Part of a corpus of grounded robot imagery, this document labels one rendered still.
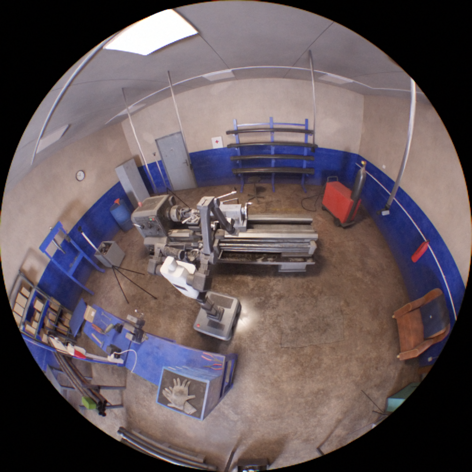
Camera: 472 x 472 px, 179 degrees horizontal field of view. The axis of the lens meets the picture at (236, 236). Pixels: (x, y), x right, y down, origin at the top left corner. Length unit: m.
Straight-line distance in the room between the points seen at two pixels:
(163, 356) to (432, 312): 3.68
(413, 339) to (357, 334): 1.10
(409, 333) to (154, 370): 3.47
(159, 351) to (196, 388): 0.72
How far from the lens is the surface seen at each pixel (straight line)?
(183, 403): 1.23
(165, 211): 2.46
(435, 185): 3.67
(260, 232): 2.12
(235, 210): 2.01
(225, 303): 2.22
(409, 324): 3.15
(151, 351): 1.81
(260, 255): 2.39
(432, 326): 3.23
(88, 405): 2.75
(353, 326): 2.81
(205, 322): 2.22
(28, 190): 4.87
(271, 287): 2.56
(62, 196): 4.99
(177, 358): 1.65
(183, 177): 5.69
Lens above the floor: 2.33
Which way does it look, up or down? 45 degrees down
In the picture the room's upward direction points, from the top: 10 degrees counter-clockwise
